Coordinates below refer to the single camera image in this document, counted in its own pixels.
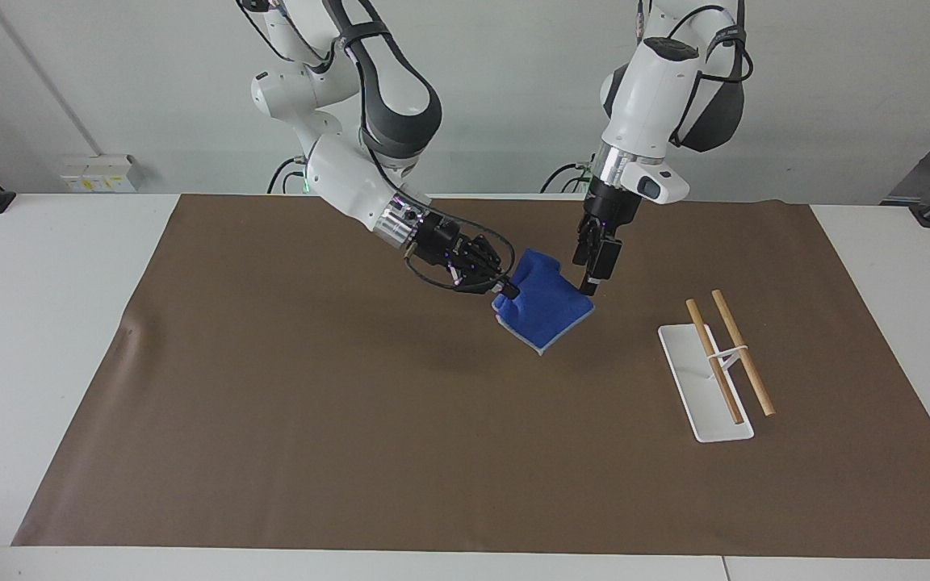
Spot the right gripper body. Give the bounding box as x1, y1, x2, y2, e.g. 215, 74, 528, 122
412, 214, 480, 274

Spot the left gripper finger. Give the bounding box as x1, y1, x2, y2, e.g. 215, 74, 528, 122
572, 218, 597, 268
580, 238, 625, 297

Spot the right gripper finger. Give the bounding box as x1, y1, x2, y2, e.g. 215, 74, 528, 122
467, 234, 508, 273
450, 266, 522, 299

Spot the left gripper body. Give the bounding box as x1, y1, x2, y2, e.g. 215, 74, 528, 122
582, 178, 645, 243

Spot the blue towel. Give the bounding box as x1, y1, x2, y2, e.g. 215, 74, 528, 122
491, 248, 597, 357

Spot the white rack with wooden bars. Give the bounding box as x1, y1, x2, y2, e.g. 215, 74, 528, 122
656, 289, 777, 444

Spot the black cable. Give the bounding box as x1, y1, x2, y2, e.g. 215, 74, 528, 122
266, 157, 307, 195
667, 3, 756, 151
539, 161, 595, 195
402, 213, 516, 294

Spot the white wall socket box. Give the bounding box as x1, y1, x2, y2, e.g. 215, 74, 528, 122
59, 154, 144, 194

